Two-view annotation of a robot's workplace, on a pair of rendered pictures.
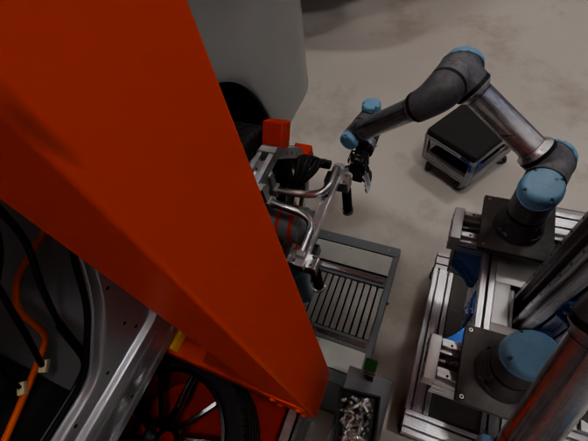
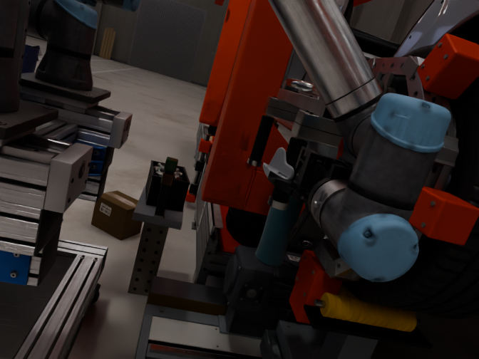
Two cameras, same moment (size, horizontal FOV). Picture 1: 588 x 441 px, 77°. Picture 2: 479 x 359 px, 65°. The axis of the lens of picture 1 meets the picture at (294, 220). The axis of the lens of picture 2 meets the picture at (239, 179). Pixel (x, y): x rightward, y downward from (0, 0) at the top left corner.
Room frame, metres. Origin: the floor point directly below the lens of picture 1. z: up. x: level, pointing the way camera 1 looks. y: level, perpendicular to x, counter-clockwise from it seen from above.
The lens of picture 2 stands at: (1.28, -0.82, 0.98)
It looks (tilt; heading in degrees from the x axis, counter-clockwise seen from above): 15 degrees down; 134
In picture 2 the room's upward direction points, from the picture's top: 17 degrees clockwise
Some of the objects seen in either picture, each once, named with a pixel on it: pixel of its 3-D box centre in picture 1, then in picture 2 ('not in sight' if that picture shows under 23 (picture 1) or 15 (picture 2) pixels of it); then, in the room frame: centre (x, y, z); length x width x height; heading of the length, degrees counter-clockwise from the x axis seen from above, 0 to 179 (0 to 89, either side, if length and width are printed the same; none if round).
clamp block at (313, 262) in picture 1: (304, 262); (281, 108); (0.56, 0.00, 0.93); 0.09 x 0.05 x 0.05; 55
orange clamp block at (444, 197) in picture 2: (301, 157); (438, 213); (1.08, -0.10, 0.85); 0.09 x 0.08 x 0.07; 145
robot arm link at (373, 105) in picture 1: (369, 115); (393, 147); (1.09, -0.40, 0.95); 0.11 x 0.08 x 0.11; 129
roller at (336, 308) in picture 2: not in sight; (368, 312); (0.97, 0.09, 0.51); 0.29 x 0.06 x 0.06; 55
